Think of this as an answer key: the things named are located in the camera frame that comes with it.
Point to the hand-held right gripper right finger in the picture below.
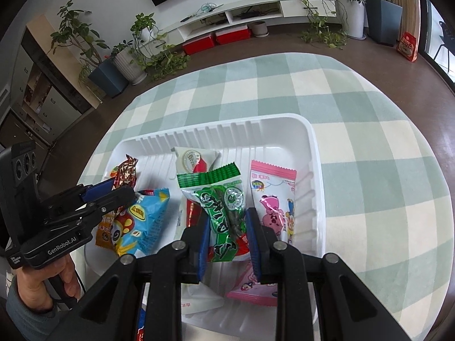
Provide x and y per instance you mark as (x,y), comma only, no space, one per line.
(253,241)

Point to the green snack packet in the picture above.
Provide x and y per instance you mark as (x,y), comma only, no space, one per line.
(222,206)

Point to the leafy plant in dark pot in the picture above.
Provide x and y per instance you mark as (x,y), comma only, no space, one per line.
(108,78)

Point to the green checked tablecloth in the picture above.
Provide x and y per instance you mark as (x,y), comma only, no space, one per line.
(355,149)

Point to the black framed glass door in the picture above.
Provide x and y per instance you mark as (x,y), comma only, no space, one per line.
(423,17)

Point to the white round-label snack packet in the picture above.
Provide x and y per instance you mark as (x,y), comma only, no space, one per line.
(193,160)

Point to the white plastic tray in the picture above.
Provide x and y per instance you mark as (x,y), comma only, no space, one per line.
(284,138)

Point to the black device in cabinet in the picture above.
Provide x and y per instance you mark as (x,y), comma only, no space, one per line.
(249,14)

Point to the pink cartoon snack packet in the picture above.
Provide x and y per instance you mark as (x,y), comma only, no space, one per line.
(273,199)

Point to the plant in white ribbed pot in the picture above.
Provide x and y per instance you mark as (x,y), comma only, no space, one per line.
(128,65)

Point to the built-in wall cabinet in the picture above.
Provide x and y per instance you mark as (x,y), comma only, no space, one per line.
(53,103)

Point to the red storage box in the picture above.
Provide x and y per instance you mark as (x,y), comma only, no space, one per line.
(233,35)
(198,45)

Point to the large-leaf plant dark square pot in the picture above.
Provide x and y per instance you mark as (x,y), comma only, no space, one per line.
(382,21)

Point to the empty grey flower pot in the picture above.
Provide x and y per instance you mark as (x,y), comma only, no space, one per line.
(260,29)

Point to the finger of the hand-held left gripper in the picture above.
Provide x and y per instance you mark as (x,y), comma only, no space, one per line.
(117,200)
(97,190)

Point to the red paper bag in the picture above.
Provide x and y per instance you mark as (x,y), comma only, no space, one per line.
(408,47)

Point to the dark remote control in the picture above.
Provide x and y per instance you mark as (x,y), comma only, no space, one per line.
(185,18)

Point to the black chair teal cushion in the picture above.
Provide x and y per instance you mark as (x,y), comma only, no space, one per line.
(445,30)

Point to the person's left hand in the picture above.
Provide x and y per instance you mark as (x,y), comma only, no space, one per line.
(32,287)

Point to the person's left forearm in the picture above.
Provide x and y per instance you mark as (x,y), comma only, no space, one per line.
(28,323)

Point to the blue panda snack packet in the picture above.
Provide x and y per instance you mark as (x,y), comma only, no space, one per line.
(149,216)

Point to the brown star-print snack packet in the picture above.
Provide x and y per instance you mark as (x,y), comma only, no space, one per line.
(127,172)

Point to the beige curtain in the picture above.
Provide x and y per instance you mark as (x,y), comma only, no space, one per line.
(410,7)

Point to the white red-print snack packet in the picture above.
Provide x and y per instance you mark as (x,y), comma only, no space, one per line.
(201,298)

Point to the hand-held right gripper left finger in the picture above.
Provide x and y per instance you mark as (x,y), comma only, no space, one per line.
(204,241)

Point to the white television cabinet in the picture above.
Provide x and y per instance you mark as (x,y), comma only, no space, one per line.
(295,7)

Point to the red and white snack packet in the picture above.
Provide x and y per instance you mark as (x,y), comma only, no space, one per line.
(192,215)

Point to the bushy plant tall white pot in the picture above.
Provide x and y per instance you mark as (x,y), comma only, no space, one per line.
(353,17)

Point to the orange snack packet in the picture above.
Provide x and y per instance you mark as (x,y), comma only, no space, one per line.
(105,232)

